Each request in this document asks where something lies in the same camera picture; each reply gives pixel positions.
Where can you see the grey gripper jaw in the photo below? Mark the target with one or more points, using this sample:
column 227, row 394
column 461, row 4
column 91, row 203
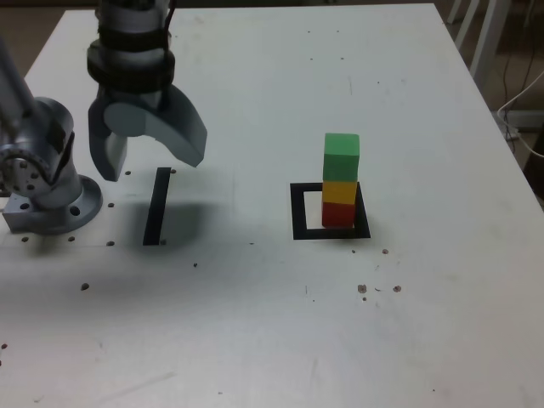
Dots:
column 104, row 153
column 178, row 132

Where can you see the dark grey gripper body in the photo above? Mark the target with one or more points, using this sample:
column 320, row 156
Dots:
column 136, row 98

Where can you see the green cube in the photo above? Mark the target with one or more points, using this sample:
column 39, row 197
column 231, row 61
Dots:
column 341, row 159

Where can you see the yellow cube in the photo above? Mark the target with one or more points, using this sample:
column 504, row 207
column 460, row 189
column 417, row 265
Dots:
column 339, row 192

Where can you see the red cube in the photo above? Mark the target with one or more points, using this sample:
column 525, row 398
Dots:
column 338, row 216

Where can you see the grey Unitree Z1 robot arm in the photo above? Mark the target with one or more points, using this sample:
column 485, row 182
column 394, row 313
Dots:
column 47, row 127

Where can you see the black tape square outline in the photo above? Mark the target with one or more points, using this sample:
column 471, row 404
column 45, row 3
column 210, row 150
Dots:
column 299, row 212

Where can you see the black tape strip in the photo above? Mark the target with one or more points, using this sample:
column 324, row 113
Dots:
column 156, row 208

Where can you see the white furniture frame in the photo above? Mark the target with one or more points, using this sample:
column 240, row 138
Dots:
column 490, row 38

